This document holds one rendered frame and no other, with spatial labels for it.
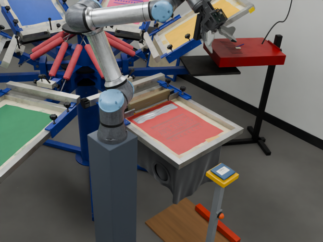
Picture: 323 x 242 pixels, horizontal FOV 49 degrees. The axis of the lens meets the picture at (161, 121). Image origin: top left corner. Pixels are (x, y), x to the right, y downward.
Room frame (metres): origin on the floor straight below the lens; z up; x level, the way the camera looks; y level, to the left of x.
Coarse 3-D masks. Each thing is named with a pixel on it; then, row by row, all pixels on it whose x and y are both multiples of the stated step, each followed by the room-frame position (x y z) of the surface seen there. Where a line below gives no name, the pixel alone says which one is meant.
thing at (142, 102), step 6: (162, 90) 2.21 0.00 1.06; (168, 90) 2.22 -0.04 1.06; (150, 96) 2.12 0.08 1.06; (156, 96) 2.14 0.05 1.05; (162, 96) 2.18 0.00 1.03; (132, 102) 2.02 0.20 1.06; (138, 102) 2.03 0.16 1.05; (144, 102) 2.07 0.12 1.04; (150, 102) 2.11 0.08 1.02; (156, 102) 2.15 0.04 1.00; (132, 108) 2.00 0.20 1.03; (138, 108) 2.04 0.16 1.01
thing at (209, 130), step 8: (160, 104) 2.19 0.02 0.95; (168, 104) 2.20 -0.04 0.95; (176, 104) 2.21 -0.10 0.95; (168, 112) 2.09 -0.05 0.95; (176, 112) 2.09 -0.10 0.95; (184, 112) 2.10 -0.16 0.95; (200, 120) 2.01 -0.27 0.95; (200, 128) 1.91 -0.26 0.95; (208, 128) 1.92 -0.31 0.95; (216, 128) 1.92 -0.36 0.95; (200, 136) 1.82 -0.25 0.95; (208, 136) 1.82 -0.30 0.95
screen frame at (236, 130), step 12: (144, 96) 2.29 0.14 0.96; (204, 108) 2.12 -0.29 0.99; (216, 120) 2.01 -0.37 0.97; (228, 120) 1.98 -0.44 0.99; (132, 132) 1.79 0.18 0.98; (228, 132) 1.83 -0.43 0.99; (240, 132) 1.87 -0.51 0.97; (144, 144) 1.70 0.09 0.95; (156, 144) 1.66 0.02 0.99; (216, 144) 1.70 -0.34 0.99; (168, 156) 1.56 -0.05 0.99; (192, 156) 1.57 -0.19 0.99; (180, 168) 1.50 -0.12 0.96
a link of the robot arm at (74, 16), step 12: (156, 0) 1.40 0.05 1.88; (168, 0) 1.40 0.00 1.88; (72, 12) 1.45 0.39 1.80; (84, 12) 1.42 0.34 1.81; (96, 12) 1.42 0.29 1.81; (108, 12) 1.41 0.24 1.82; (120, 12) 1.39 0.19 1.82; (132, 12) 1.38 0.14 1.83; (144, 12) 1.37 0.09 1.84; (156, 12) 1.34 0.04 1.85; (168, 12) 1.34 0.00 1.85; (72, 24) 1.43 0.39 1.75; (84, 24) 1.41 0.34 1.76; (96, 24) 1.41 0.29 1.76; (108, 24) 1.41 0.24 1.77; (120, 24) 1.42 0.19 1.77
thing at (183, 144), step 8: (144, 112) 2.07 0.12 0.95; (152, 120) 1.98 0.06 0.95; (160, 120) 1.98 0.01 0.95; (144, 128) 1.87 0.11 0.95; (152, 136) 1.79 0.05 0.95; (160, 136) 1.79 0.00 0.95; (184, 136) 1.81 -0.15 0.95; (192, 136) 1.81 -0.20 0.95; (168, 144) 1.72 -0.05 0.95; (176, 144) 1.72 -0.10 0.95; (184, 144) 1.73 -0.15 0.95; (192, 144) 1.73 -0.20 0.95; (176, 152) 1.64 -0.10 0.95; (184, 152) 1.65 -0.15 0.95
